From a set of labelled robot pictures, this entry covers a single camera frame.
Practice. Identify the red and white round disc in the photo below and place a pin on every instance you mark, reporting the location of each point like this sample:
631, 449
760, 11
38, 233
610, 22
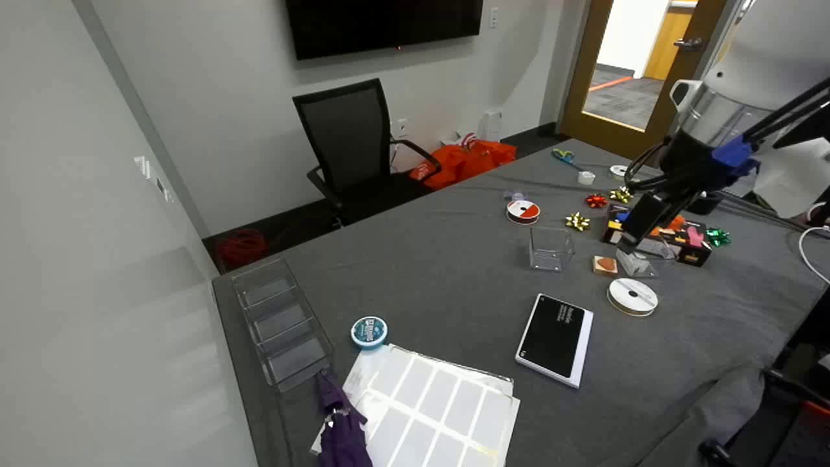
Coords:
522, 208

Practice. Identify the small white cup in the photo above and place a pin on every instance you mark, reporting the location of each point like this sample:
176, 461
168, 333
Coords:
587, 177

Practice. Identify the wooden door frame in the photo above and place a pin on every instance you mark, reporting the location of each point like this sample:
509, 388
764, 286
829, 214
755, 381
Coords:
578, 80

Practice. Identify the purple cloth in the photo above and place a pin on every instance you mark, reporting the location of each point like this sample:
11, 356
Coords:
340, 428

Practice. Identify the clear tape dispenser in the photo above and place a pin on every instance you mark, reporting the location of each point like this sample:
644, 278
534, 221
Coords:
644, 264

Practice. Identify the orange block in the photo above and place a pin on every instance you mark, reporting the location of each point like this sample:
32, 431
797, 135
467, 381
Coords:
672, 229

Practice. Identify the black chair frame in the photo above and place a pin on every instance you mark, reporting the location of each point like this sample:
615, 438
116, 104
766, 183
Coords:
779, 416

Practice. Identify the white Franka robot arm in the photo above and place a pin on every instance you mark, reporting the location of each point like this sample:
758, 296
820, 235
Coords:
697, 96

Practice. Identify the small clear acrylic box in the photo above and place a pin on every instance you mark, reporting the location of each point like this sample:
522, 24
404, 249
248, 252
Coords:
547, 249

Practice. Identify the white ribbon spool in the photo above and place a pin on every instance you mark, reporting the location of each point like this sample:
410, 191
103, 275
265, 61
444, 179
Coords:
635, 296

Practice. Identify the red bag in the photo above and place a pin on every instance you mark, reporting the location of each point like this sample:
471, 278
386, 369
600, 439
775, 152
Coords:
239, 247

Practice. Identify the black tray of blocks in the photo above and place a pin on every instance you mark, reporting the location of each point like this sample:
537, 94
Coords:
693, 255

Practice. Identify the wooden heart stamp block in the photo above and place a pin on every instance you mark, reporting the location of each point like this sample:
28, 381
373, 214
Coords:
605, 265

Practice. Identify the white label sheets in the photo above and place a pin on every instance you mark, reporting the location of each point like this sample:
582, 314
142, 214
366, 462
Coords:
431, 412

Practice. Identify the green gift bow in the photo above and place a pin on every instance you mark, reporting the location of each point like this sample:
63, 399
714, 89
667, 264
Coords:
718, 235

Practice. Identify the black bowl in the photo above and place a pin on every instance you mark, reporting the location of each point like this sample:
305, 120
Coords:
705, 205

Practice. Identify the black box with white border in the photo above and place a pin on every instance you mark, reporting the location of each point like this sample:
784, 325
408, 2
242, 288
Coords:
556, 338

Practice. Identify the orange bag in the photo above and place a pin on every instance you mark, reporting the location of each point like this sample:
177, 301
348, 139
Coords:
464, 161

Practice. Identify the yellow bar block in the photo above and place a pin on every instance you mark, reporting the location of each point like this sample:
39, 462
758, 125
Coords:
614, 227

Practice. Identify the blue green marker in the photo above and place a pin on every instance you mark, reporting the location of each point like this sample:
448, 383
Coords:
566, 157

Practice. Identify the yellow gift bow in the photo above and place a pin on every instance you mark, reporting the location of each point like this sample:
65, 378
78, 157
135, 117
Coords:
578, 221
622, 196

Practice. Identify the pink block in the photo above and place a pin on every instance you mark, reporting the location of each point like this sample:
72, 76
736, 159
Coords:
697, 235

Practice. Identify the blue tape roll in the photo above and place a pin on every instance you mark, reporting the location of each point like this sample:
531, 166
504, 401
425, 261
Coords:
369, 330

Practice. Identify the clear plastic compartment tray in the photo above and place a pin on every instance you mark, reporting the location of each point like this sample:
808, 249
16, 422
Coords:
279, 327

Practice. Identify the black office chair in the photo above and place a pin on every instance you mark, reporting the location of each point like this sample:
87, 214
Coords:
353, 144

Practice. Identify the black wall television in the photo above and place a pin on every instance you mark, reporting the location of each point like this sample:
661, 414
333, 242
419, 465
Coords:
381, 24

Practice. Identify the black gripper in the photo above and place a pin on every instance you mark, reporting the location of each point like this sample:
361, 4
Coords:
650, 217

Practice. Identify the red gift bow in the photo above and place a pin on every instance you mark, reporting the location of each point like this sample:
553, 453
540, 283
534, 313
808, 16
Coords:
594, 201

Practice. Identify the small white tape roll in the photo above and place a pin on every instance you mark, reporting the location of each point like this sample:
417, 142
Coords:
618, 170

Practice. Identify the white wall outlet box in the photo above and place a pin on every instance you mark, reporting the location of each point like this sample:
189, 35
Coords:
495, 124

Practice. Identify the grey tablecloth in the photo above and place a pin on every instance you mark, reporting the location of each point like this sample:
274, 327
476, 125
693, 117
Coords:
449, 286

